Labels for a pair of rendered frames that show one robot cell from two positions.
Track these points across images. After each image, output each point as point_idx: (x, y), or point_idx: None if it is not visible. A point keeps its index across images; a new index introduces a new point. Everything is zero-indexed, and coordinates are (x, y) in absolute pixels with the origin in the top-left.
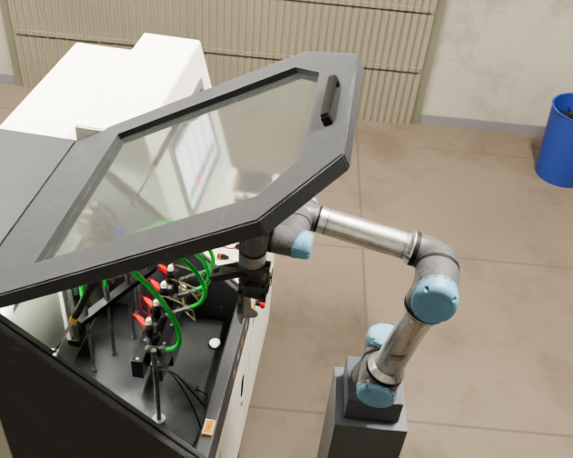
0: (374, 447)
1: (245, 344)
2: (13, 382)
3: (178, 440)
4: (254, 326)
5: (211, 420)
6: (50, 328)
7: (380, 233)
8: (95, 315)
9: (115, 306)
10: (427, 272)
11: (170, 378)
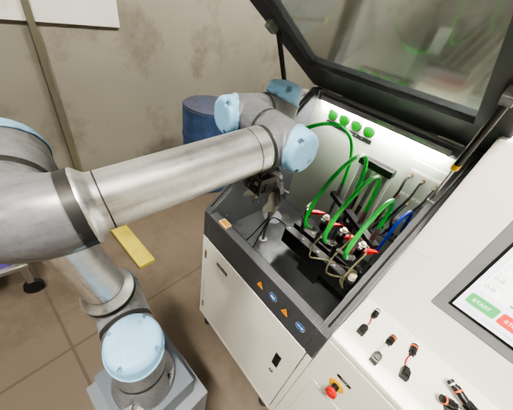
0: None
1: (292, 341)
2: None
3: (225, 194)
4: (324, 404)
5: (227, 226)
6: (334, 181)
7: (151, 154)
8: (335, 200)
9: None
10: (18, 136)
11: (287, 260)
